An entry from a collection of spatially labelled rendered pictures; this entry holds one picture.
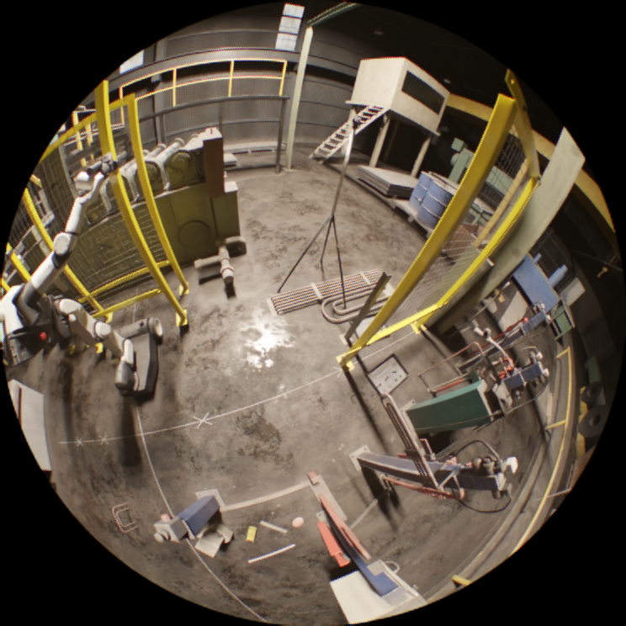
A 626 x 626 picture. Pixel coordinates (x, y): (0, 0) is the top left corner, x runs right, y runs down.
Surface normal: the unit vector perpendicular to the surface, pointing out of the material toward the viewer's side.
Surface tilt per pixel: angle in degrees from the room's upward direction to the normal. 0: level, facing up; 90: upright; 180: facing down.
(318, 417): 0
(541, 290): 90
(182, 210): 90
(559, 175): 90
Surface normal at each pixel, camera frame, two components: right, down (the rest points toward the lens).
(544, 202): -0.89, 0.29
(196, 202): 0.43, 0.79
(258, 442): 0.15, -0.54
